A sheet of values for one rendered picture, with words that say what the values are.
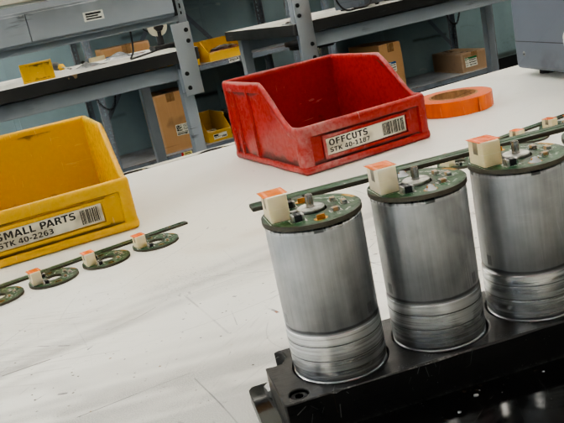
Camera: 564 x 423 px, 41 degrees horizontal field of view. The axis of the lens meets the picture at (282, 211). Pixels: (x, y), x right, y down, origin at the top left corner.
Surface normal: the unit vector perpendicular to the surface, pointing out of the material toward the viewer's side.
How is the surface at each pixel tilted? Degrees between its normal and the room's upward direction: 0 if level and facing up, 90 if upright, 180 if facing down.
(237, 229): 0
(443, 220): 90
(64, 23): 90
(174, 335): 0
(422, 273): 90
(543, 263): 90
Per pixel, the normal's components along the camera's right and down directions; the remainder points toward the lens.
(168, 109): 0.43, 0.18
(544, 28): -0.96, 0.24
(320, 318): -0.24, 0.32
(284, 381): -0.20, -0.94
